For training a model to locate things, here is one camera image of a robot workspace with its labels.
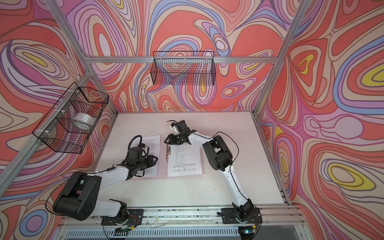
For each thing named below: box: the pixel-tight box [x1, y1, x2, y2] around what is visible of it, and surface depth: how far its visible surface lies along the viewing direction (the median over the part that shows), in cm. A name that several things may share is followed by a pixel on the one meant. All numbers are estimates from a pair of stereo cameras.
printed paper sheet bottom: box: [167, 142, 202, 178], surface depth 93 cm
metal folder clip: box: [166, 144, 171, 163], surface depth 98 cm
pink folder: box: [128, 134, 205, 181], surface depth 90 cm
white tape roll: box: [73, 112, 97, 131], surface depth 75 cm
